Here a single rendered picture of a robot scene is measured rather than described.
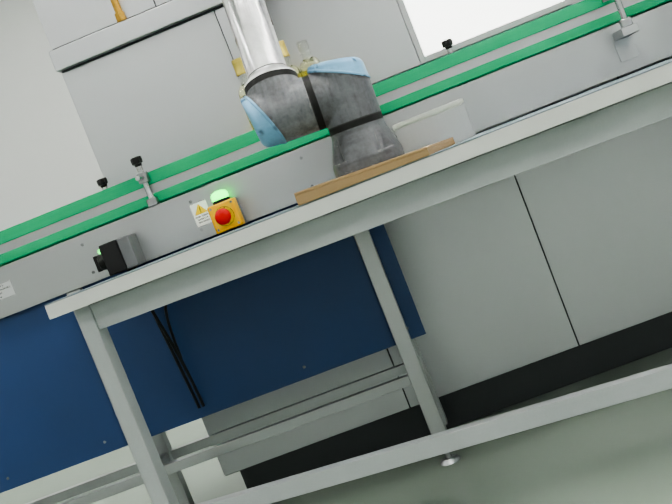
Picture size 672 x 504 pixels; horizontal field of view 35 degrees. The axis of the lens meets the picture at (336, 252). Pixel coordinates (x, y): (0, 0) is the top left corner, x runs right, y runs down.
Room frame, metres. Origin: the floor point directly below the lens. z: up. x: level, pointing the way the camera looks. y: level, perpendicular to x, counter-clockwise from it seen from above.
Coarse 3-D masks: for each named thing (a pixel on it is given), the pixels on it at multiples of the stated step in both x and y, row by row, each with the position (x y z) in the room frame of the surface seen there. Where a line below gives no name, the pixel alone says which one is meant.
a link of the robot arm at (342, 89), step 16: (320, 64) 2.13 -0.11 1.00; (336, 64) 2.12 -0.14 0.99; (352, 64) 2.13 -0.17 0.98; (304, 80) 2.15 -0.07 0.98; (320, 80) 2.14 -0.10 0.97; (336, 80) 2.12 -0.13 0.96; (352, 80) 2.13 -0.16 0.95; (368, 80) 2.16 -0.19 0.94; (320, 96) 2.12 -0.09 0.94; (336, 96) 2.12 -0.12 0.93; (352, 96) 2.12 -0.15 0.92; (368, 96) 2.14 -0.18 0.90; (320, 112) 2.13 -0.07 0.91; (336, 112) 2.13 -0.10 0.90; (352, 112) 2.12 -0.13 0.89; (368, 112) 2.13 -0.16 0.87; (320, 128) 2.17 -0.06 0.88
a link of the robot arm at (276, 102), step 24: (240, 0) 2.22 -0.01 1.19; (240, 24) 2.21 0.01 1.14; (264, 24) 2.21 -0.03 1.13; (240, 48) 2.21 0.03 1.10; (264, 48) 2.19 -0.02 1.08; (264, 72) 2.15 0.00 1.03; (288, 72) 2.17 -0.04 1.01; (264, 96) 2.14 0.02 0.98; (288, 96) 2.13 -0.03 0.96; (264, 120) 2.13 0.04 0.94; (288, 120) 2.13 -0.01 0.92; (312, 120) 2.14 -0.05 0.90; (264, 144) 2.17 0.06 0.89
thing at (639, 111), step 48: (528, 144) 2.03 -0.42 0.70; (576, 144) 2.00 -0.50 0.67; (384, 192) 2.12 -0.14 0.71; (432, 192) 2.09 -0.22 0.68; (288, 240) 2.20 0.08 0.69; (336, 240) 2.17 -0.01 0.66; (144, 288) 2.32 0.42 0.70; (192, 288) 2.28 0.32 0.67; (96, 336) 2.36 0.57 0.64; (624, 384) 2.02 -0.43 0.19; (144, 432) 2.37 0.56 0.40; (480, 432) 2.12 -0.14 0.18; (144, 480) 2.37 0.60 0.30; (288, 480) 2.27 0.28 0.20; (336, 480) 2.23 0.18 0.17
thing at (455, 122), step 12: (456, 108) 2.40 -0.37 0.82; (432, 120) 2.41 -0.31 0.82; (444, 120) 2.40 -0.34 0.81; (456, 120) 2.40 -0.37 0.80; (468, 120) 2.40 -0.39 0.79; (396, 132) 2.41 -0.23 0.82; (408, 132) 2.41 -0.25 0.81; (420, 132) 2.41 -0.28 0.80; (432, 132) 2.41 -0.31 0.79; (444, 132) 2.40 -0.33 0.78; (456, 132) 2.40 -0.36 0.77; (468, 132) 2.40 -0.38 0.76; (408, 144) 2.41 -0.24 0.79; (420, 144) 2.41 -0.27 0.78
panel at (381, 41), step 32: (288, 0) 2.88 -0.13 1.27; (320, 0) 2.87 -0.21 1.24; (352, 0) 2.87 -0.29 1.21; (384, 0) 2.86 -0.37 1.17; (224, 32) 2.90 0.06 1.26; (288, 32) 2.88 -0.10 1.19; (320, 32) 2.88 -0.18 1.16; (352, 32) 2.87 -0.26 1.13; (384, 32) 2.86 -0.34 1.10; (384, 64) 2.86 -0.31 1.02; (416, 64) 2.86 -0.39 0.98
